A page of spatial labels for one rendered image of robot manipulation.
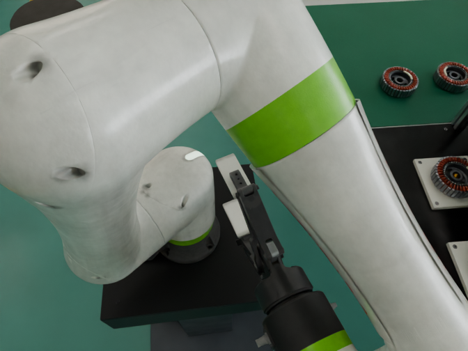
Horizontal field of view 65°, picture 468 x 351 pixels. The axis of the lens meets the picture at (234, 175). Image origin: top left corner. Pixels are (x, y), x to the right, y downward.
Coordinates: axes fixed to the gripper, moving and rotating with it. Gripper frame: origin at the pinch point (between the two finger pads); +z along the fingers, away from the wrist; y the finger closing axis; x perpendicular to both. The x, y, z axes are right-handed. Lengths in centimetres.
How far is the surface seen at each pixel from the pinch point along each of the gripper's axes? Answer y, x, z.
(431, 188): 34, 53, -4
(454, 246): 34, 48, -18
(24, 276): 105, -81, 58
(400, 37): 36, 87, 52
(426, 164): 34, 57, 3
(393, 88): 33, 67, 30
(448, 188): 31, 55, -6
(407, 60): 37, 82, 41
